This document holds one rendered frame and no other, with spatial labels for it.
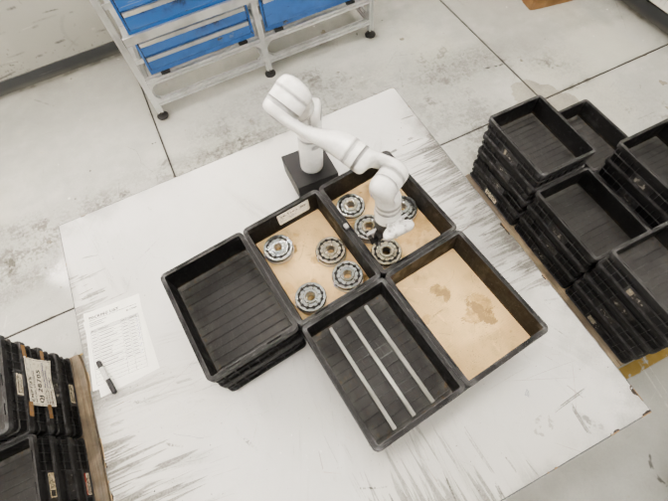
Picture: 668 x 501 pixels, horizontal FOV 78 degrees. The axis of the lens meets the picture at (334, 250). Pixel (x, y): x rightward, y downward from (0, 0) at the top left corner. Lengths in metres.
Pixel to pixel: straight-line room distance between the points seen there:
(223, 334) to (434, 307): 0.69
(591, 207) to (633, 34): 1.93
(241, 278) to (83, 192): 1.88
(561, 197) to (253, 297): 1.54
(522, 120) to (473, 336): 1.32
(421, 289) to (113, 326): 1.11
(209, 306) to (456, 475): 0.93
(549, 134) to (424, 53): 1.40
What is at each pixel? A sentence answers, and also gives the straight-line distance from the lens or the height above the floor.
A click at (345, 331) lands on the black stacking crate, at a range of 1.35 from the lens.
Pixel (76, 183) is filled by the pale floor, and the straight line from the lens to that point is 3.25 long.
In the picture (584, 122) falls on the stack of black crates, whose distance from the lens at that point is 2.81.
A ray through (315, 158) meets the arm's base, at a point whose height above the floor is 0.88.
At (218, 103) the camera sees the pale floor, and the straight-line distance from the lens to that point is 3.26.
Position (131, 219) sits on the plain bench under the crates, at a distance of 1.93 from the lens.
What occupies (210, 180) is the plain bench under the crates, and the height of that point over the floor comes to 0.70.
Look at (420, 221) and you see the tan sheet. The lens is 1.52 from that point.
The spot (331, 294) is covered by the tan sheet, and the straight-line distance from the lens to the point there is 1.39.
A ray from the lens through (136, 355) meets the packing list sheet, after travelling 1.67.
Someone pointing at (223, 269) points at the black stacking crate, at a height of 0.83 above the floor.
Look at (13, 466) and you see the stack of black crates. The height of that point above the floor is 0.38.
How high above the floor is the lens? 2.13
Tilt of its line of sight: 63 degrees down
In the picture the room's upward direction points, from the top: 9 degrees counter-clockwise
